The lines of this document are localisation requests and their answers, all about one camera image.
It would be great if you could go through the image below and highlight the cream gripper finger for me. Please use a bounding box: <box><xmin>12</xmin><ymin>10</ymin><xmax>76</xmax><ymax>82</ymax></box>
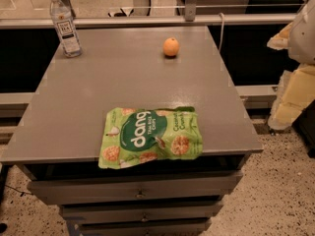
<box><xmin>267</xmin><ymin>23</ymin><xmax>292</xmax><ymax>50</ymax></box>
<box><xmin>268</xmin><ymin>64</ymin><xmax>315</xmax><ymax>131</ymax></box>

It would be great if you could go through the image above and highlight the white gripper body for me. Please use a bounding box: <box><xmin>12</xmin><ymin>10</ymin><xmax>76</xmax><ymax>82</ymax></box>
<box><xmin>288</xmin><ymin>0</ymin><xmax>315</xmax><ymax>65</ymax></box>

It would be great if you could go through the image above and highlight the orange fruit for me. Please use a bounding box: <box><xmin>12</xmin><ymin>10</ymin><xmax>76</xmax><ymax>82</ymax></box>
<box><xmin>163</xmin><ymin>37</ymin><xmax>179</xmax><ymax>57</ymax></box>

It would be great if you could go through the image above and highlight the green rice chip bag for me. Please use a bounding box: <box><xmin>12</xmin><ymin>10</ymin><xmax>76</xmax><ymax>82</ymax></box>
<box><xmin>98</xmin><ymin>107</ymin><xmax>203</xmax><ymax>169</ymax></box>

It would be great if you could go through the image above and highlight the grey metal railing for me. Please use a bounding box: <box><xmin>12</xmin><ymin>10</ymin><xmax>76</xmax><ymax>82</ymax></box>
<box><xmin>0</xmin><ymin>0</ymin><xmax>308</xmax><ymax>29</ymax></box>

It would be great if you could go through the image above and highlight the clear water bottle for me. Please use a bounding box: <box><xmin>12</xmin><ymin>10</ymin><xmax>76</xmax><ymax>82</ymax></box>
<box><xmin>50</xmin><ymin>0</ymin><xmax>82</xmax><ymax>57</ymax></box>

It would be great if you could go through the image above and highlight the grey drawer cabinet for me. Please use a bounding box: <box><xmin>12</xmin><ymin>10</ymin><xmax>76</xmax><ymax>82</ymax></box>
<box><xmin>1</xmin><ymin>27</ymin><xmax>262</xmax><ymax>236</ymax></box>

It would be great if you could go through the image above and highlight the white hanging cable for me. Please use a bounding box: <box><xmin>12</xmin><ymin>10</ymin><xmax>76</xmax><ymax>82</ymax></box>
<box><xmin>218</xmin><ymin>12</ymin><xmax>226</xmax><ymax>53</ymax></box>

